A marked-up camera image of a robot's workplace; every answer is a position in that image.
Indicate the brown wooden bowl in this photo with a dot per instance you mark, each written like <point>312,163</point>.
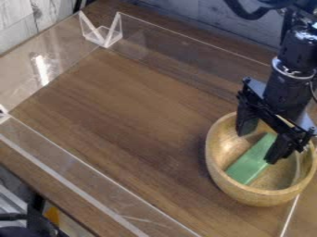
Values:
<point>279,183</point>

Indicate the yellow label sticker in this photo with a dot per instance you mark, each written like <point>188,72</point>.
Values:
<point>53,215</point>

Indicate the clear acrylic front wall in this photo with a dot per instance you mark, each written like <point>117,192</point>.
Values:
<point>90,196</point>

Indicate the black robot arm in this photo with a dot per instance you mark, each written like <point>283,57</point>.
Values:
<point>299,33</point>

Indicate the clear acrylic corner bracket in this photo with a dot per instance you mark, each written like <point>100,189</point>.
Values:
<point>105,36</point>

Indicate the green rectangular block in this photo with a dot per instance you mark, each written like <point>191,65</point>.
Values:
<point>245,169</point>

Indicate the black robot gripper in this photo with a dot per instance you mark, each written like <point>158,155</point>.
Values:
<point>279,103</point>

